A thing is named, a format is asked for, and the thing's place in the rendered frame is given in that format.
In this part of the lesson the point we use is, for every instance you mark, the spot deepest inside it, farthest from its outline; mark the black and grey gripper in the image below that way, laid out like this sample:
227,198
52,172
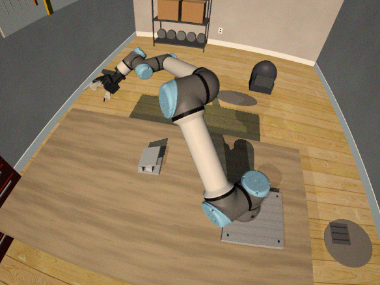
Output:
110,83

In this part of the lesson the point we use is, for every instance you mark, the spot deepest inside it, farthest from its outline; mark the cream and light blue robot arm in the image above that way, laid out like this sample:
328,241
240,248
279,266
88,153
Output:
183,101

